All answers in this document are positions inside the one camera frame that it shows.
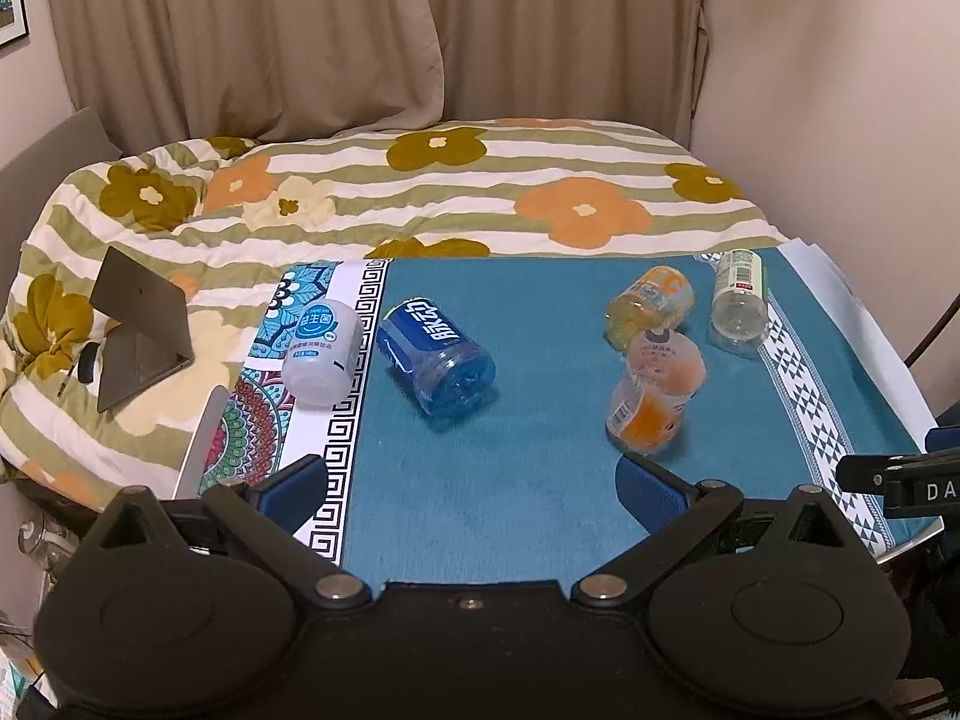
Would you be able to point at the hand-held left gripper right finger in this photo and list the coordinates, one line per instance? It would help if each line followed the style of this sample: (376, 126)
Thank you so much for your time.
(646, 491)

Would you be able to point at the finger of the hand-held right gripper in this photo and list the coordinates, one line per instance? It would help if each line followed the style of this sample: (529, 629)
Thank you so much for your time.
(862, 474)

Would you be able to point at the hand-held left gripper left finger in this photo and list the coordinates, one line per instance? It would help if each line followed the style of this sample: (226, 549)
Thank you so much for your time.
(294, 486)

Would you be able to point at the orange drink plastic bottle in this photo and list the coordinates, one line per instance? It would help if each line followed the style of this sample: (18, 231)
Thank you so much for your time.
(656, 390)

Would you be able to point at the silver laptop edge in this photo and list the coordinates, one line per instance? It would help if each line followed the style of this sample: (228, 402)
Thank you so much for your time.
(201, 442)

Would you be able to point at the teal patterned mat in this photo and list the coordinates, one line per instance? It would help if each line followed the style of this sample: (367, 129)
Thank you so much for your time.
(540, 465)

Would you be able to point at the white plastic bottle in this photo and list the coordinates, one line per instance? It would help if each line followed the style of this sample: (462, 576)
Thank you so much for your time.
(321, 349)

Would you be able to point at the white sheet under mat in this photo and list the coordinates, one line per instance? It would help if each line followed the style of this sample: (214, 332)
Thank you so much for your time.
(862, 315)

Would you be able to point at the yellow label plastic bottle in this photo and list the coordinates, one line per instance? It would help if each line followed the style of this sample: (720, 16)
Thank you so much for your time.
(651, 301)

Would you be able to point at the blue plastic bottle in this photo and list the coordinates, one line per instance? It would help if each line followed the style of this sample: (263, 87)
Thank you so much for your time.
(435, 356)

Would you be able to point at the clear bottle white label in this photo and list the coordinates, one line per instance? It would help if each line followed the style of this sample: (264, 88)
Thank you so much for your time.
(739, 296)

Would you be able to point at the grey folded laptop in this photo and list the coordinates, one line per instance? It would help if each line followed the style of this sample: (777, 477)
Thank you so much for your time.
(139, 330)

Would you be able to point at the small black object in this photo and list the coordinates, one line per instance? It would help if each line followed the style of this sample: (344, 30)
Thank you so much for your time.
(88, 364)

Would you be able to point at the floral striped blanket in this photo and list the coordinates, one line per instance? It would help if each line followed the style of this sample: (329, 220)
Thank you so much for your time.
(465, 187)

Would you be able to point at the grey headboard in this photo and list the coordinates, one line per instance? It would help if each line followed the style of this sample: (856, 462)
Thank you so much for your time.
(52, 146)

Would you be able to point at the beige curtain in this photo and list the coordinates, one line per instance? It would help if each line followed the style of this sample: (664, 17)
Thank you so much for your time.
(300, 37)

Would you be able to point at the framed wall picture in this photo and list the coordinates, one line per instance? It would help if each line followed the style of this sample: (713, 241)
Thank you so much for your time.
(11, 0)

